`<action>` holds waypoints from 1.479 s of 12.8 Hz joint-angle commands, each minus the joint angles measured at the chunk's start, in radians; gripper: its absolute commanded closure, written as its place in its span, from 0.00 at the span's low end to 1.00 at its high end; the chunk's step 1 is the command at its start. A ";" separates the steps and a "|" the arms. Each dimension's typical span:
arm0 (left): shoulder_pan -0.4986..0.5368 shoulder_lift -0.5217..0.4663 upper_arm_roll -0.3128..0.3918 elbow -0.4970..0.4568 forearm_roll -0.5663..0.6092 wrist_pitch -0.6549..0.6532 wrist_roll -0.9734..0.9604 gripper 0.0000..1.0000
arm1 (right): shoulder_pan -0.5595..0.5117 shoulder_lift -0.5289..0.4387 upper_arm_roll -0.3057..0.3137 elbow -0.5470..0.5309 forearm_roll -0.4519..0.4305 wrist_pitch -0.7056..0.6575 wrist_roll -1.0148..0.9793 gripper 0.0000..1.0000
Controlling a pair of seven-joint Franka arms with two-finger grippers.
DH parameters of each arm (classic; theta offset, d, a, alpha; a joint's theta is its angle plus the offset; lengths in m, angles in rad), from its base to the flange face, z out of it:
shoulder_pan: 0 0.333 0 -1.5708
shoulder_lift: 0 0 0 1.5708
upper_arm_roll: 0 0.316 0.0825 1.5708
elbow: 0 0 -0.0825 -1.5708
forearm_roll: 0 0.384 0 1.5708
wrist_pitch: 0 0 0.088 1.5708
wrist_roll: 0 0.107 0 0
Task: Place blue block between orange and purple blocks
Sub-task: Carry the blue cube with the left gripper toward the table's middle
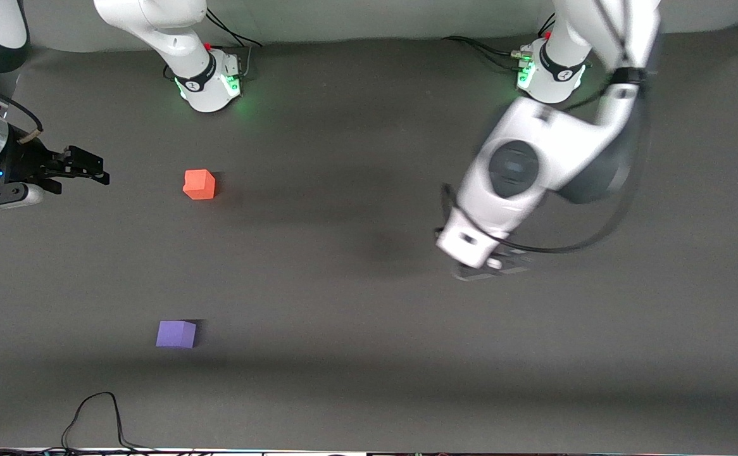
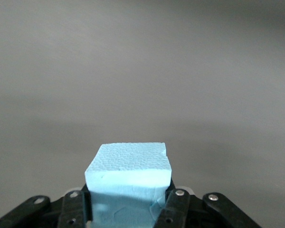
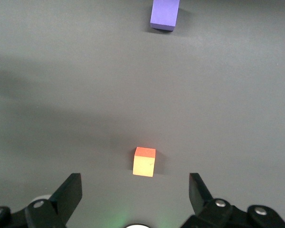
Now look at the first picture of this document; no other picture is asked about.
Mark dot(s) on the dark grey table mat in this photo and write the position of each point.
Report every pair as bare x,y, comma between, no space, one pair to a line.
343,316

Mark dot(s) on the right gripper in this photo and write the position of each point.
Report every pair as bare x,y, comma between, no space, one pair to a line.
29,162

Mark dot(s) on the orange foam block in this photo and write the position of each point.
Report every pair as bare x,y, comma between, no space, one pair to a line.
199,185

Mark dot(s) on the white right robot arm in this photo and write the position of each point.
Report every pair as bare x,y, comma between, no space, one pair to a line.
198,88

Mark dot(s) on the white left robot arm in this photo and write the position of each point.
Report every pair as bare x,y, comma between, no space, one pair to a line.
514,168

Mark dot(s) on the purple foam block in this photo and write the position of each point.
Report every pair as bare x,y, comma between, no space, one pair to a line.
176,334

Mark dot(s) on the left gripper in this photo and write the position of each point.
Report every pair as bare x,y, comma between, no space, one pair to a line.
447,196

